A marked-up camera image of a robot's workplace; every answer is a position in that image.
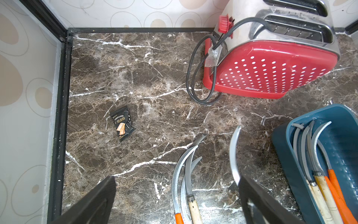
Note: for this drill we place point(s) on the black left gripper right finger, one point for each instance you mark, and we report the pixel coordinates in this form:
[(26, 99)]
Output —
[(257, 205)]

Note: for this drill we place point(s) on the teal plastic storage box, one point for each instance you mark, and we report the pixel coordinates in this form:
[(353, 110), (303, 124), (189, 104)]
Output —
[(338, 143)]

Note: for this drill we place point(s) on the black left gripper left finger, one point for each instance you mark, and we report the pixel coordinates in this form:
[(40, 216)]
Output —
[(94, 208)]

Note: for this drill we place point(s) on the red dotted toaster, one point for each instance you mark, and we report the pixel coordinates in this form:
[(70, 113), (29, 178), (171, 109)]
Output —
[(268, 48)]

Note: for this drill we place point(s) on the orange handle sickle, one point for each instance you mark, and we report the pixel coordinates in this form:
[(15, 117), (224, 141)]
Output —
[(183, 195), (335, 179), (174, 185)]

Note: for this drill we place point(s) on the black snack packet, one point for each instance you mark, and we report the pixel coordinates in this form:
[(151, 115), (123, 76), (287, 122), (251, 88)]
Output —
[(122, 122)]

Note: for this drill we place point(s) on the wooden handle sickle diagonal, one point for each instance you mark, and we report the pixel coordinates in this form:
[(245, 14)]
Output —
[(308, 133)]

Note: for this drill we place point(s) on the wooden handle sickle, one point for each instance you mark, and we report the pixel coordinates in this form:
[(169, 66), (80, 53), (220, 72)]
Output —
[(192, 203), (300, 153), (232, 155), (330, 203)]

